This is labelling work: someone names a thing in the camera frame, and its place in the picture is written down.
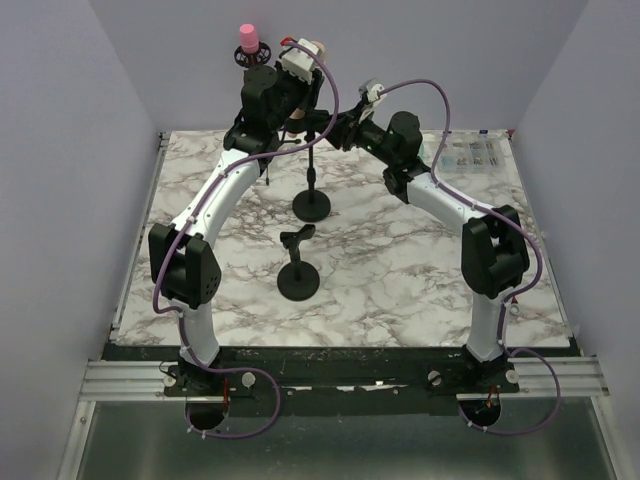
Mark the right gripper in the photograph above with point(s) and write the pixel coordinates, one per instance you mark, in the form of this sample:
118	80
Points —
346	127

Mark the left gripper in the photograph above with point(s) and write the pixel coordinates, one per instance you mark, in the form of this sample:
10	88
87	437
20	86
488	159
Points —
309	91

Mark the beige microphone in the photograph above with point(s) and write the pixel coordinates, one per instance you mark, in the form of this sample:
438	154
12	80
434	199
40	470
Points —
305	68

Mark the tripod mic stand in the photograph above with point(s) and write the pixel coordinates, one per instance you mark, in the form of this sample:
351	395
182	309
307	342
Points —
260	60

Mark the pink microphone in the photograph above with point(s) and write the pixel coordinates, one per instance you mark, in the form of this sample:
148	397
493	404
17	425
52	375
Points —
249	39

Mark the tall round-base mic stand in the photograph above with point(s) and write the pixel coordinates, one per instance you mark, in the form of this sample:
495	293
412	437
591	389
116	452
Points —
311	205

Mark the short round-base mic stand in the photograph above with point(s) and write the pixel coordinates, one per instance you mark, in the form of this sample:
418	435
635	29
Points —
298	280

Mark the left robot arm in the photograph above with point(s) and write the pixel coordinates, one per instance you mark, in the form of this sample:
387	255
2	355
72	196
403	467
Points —
183	265

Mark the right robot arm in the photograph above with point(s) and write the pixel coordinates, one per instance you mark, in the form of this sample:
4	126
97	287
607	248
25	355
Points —
494	256

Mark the clear plastic parts box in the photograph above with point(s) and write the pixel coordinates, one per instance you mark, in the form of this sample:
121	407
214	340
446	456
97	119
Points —
471	152

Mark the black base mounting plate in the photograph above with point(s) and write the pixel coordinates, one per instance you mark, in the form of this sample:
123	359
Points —
326	381

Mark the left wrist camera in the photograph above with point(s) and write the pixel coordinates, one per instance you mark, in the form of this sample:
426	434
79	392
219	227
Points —
298	63

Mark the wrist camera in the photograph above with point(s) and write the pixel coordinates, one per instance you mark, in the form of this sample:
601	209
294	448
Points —
298	63
371	95

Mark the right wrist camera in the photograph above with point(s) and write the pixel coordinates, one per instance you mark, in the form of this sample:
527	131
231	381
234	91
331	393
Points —
371	95

